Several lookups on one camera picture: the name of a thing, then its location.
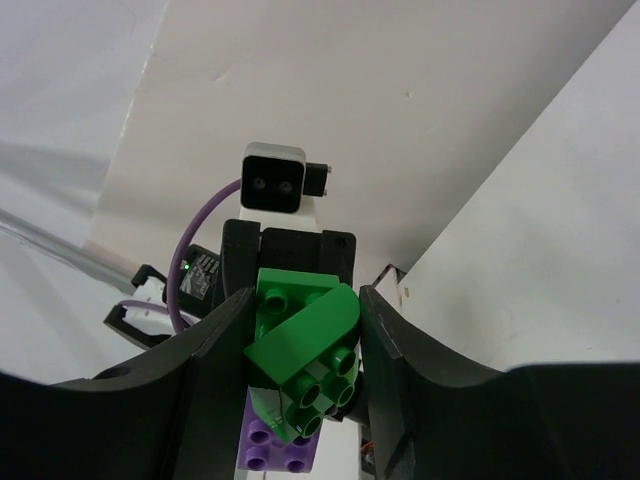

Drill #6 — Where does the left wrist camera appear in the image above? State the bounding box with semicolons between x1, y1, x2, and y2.
240;142;332;214

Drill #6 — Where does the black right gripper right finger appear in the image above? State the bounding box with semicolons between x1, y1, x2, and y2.
359;286;639;479

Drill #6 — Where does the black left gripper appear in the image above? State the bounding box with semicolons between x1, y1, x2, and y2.
211;219;356;310

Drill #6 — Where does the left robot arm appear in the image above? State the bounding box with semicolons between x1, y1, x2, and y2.
104;220;356;350

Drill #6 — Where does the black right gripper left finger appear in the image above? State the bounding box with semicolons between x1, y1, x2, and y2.
1;289;256;479

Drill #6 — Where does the purple curved lego brick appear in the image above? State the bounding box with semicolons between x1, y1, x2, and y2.
236;390;322;474

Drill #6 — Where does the green curved lego brick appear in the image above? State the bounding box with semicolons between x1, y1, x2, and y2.
244;284;360;444

